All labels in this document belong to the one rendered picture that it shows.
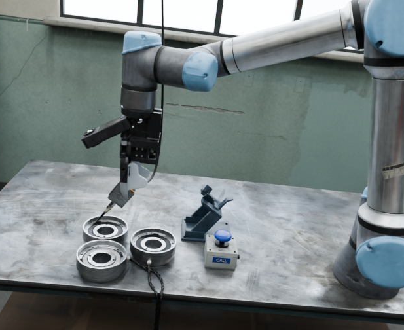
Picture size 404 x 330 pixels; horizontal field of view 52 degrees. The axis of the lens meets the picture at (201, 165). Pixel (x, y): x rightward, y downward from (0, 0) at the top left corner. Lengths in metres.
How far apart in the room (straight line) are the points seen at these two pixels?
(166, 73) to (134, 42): 0.09
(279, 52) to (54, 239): 0.66
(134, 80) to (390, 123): 0.48
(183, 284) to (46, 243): 0.34
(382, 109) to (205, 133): 1.88
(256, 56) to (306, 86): 1.68
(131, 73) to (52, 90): 1.78
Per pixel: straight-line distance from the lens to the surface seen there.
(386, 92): 0.76
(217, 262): 0.97
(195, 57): 0.82
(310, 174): 2.76
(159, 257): 0.94
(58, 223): 1.12
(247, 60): 0.91
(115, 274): 0.91
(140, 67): 0.85
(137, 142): 0.90
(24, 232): 1.09
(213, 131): 2.56
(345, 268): 1.03
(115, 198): 0.99
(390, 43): 0.71
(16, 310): 1.26
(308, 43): 0.88
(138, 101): 0.87
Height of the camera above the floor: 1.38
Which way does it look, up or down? 22 degrees down
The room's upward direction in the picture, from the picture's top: 7 degrees clockwise
